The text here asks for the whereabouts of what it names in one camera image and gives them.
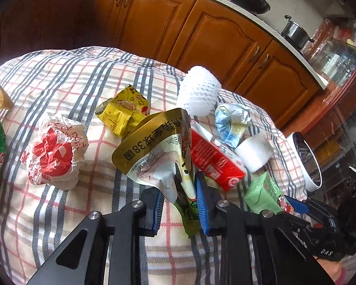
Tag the red white carton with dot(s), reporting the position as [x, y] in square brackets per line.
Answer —
[215, 159]

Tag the red white crumpled wrapper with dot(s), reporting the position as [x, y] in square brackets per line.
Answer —
[57, 153]

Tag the person's right hand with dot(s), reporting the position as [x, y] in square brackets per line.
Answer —
[335, 270]

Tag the white foam fruit net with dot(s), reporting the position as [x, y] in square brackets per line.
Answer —
[198, 92]

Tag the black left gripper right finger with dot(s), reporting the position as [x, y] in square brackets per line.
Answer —
[212, 223]

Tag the white blue wrapper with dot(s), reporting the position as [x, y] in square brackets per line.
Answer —
[231, 120]

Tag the gold white food pouch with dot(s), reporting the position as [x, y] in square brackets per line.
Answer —
[158, 154]

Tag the wooden lower kitchen cabinets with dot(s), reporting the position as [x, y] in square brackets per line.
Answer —
[245, 55]

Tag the steel pot with lid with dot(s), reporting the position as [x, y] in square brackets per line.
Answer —
[295, 34]

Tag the white tissue block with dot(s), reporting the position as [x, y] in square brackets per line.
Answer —
[254, 152]

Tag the white round trash bin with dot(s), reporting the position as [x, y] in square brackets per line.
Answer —
[308, 162]

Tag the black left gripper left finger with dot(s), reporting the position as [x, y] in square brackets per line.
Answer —
[150, 220]

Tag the green drink carton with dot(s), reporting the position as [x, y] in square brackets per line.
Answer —
[264, 194]

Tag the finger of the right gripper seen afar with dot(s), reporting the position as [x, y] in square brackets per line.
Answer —
[299, 206]

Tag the yellow snack packet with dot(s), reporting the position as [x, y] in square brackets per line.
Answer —
[124, 112]

